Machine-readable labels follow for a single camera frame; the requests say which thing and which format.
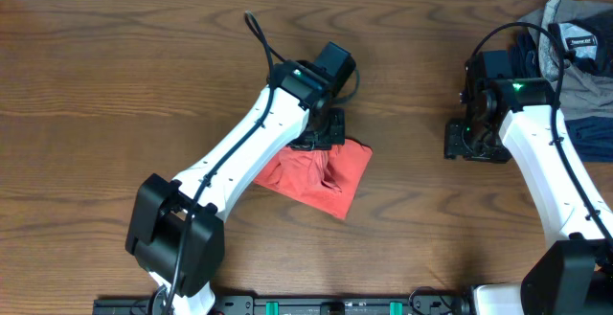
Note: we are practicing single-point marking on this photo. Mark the orange soccer t-shirt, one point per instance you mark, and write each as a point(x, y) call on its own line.
point(326, 180)

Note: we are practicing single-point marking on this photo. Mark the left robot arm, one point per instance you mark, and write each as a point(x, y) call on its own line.
point(176, 230)

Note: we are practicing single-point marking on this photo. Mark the black t-shirt orange contour print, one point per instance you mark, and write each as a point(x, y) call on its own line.
point(587, 42)

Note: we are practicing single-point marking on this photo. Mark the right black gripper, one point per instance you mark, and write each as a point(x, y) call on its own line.
point(454, 145)

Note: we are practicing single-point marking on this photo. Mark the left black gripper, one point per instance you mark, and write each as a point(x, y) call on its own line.
point(338, 138)

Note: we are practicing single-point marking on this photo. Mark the navy blue folded garment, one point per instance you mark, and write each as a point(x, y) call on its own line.
point(592, 136)

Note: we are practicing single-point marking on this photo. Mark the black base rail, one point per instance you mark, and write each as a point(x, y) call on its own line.
point(416, 304)

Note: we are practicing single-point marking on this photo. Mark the grey folded t-shirt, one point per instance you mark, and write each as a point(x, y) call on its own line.
point(582, 95)

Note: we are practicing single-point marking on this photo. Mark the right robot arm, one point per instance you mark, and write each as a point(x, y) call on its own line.
point(517, 119)

